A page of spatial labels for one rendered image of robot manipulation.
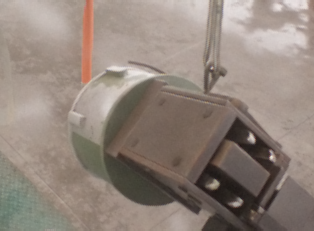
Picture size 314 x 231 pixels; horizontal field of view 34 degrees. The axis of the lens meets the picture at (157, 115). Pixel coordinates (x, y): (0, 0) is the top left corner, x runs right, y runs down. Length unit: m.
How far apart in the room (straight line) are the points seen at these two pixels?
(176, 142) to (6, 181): 2.10
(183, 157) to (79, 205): 1.93
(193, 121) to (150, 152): 0.05
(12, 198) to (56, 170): 0.25
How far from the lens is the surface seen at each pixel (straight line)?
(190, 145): 0.42
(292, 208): 0.47
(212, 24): 0.44
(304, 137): 2.74
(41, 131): 2.73
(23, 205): 2.38
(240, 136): 0.43
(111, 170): 0.53
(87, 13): 0.65
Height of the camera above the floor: 1.76
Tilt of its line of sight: 40 degrees down
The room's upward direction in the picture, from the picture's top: straight up
